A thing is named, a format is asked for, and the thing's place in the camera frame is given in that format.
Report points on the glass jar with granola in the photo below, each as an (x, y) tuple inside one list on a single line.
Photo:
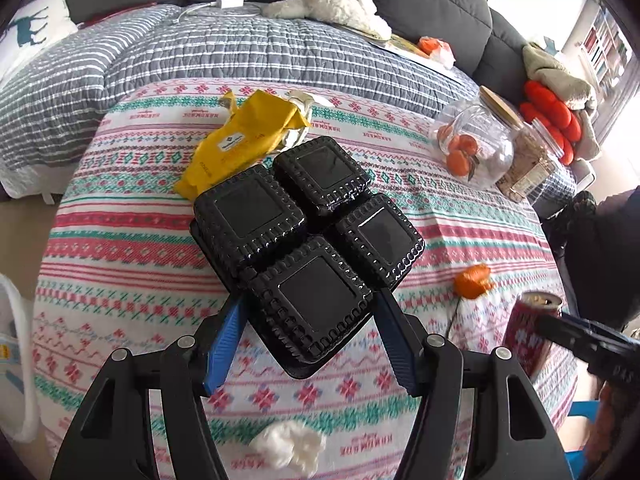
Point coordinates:
[(530, 165)]

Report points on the grey striped quilt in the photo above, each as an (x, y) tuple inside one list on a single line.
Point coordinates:
[(200, 50)]

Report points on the red drink can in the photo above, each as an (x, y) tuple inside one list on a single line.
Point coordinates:
[(525, 335)]

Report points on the patterned red green tablecloth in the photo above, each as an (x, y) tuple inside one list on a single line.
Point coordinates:
[(125, 240)]

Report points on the yellow snack bag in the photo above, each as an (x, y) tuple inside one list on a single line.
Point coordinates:
[(240, 145)]

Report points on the glass jar with wooden lid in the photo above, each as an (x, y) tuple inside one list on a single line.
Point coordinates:
[(492, 145)]

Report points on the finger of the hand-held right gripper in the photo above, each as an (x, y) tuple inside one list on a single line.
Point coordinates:
[(570, 332)]

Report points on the red cushion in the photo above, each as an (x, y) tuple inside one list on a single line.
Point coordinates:
[(115, 16)]

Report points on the orange pumpkin cushion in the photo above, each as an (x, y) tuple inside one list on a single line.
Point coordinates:
[(550, 110)]

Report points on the crumpled white tissue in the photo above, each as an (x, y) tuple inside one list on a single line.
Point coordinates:
[(287, 447)]

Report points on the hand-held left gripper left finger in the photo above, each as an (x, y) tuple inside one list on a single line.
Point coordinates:
[(225, 340)]

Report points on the beige blanket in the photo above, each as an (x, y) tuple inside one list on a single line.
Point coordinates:
[(555, 72)]

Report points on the black plastic tray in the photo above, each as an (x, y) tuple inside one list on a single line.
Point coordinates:
[(305, 240)]

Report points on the grey sofa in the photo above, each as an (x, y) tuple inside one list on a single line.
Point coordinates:
[(425, 5)]

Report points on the cream plush toy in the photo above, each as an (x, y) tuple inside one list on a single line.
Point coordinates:
[(335, 7)]

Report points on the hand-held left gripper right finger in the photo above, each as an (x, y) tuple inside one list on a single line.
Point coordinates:
[(395, 340)]

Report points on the white deer print pillow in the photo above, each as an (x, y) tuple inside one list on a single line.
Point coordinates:
[(30, 30)]

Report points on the mandarin orange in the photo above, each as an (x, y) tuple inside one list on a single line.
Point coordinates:
[(467, 144), (456, 164), (444, 137)]

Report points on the orange peel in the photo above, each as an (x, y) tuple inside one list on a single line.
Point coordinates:
[(472, 280)]

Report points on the bookshelf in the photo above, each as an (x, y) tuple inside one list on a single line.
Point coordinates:
[(605, 45)]

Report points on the person's dark clothing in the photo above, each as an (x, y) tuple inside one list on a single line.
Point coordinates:
[(595, 250)]

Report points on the white plastic bin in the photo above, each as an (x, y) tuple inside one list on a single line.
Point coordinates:
[(22, 340)]

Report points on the person's right hand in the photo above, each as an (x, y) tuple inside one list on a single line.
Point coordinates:
[(617, 420)]

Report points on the crumpled white wrapper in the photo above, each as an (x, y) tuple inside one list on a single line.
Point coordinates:
[(307, 110)]

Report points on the orange and white bag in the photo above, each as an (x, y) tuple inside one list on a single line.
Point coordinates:
[(437, 50)]

